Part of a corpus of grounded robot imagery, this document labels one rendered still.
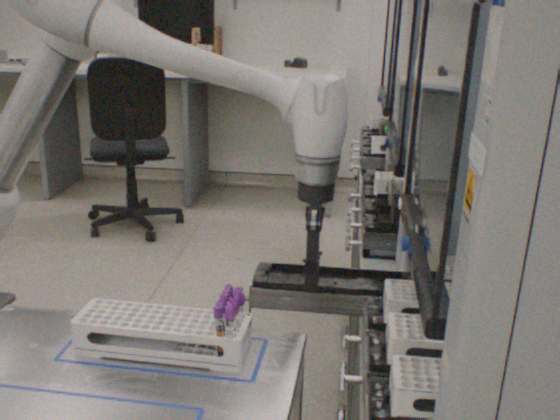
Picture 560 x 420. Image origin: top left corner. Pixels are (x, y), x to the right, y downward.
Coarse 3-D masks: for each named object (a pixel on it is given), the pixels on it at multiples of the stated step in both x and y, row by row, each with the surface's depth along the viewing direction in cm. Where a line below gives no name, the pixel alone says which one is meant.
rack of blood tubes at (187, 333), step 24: (96, 312) 117; (120, 312) 117; (144, 312) 118; (168, 312) 117; (192, 312) 117; (72, 336) 114; (96, 336) 120; (120, 336) 120; (144, 336) 111; (168, 336) 110; (192, 336) 109; (216, 336) 109; (240, 336) 109; (144, 360) 113; (168, 360) 112; (216, 360) 110; (240, 360) 110
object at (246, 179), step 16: (96, 176) 523; (112, 176) 522; (144, 176) 519; (160, 176) 517; (176, 176) 515; (224, 176) 509; (240, 176) 508; (256, 176) 506; (272, 176) 504; (288, 176) 502
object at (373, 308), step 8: (368, 304) 136; (376, 304) 136; (368, 312) 133; (376, 312) 133; (368, 320) 130; (376, 320) 129; (344, 328) 139; (368, 328) 129; (376, 328) 129; (384, 328) 128; (344, 336) 136; (352, 336) 136; (360, 336) 136; (344, 344) 133; (344, 352) 132
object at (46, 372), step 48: (0, 336) 121; (48, 336) 121; (288, 336) 122; (0, 384) 106; (48, 384) 107; (96, 384) 107; (144, 384) 107; (192, 384) 107; (240, 384) 107; (288, 384) 108
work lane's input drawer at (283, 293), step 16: (256, 272) 150; (272, 272) 154; (288, 272) 154; (320, 272) 154; (336, 272) 154; (352, 272) 153; (368, 272) 153; (384, 272) 152; (400, 272) 151; (256, 288) 145; (272, 288) 145; (288, 288) 145; (320, 288) 144; (336, 288) 143; (352, 288) 143; (368, 288) 146; (256, 304) 146; (272, 304) 146; (288, 304) 145; (304, 304) 145; (320, 304) 144; (336, 304) 144; (352, 304) 143
